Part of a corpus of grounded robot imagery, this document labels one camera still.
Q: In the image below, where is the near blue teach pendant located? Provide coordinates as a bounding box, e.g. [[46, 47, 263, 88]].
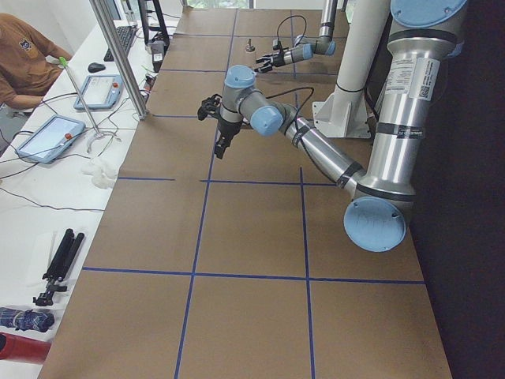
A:
[[17, 115, 85, 163]]

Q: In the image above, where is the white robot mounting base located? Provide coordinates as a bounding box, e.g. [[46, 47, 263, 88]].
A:
[[312, 0, 391, 139]]

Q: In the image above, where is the black computer keyboard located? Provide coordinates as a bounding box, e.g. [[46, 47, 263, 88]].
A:
[[103, 26, 137, 62]]

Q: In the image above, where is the black folded tripod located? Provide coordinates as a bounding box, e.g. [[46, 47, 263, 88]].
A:
[[33, 228, 85, 306]]

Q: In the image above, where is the black computer mouse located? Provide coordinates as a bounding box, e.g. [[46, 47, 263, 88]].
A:
[[88, 62, 106, 73]]

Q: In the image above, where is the blue teach pendant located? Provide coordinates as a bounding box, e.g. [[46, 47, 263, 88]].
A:
[[17, 115, 85, 163], [80, 74, 123, 110]]

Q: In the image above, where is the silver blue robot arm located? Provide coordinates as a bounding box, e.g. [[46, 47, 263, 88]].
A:
[[198, 1, 468, 252], [253, 0, 338, 73]]

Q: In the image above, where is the aluminium frame post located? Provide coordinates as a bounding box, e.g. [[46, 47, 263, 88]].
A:
[[90, 0, 148, 120]]

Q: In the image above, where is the metal rod with green tip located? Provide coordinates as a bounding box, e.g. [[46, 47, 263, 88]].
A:
[[58, 56, 122, 154]]

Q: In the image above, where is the red cylinder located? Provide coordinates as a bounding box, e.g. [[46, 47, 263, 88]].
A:
[[1, 332, 51, 365]]

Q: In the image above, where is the far blue teach pendant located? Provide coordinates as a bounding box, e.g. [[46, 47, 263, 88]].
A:
[[80, 74, 123, 110]]

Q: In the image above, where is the glass sauce dispenser bottle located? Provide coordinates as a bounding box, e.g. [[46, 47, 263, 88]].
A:
[[245, 38, 256, 54]]

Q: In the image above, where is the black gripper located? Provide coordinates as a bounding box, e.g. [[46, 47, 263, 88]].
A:
[[197, 94, 243, 159], [254, 48, 291, 73]]

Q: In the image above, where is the person in brown shirt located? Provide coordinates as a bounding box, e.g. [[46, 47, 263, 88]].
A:
[[1, 13, 73, 110]]

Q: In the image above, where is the blue patterned bundle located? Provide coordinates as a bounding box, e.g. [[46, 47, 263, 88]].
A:
[[1, 307, 55, 332]]

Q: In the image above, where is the crumpled white tissue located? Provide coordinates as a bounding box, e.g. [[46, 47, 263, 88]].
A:
[[81, 157, 118, 190]]

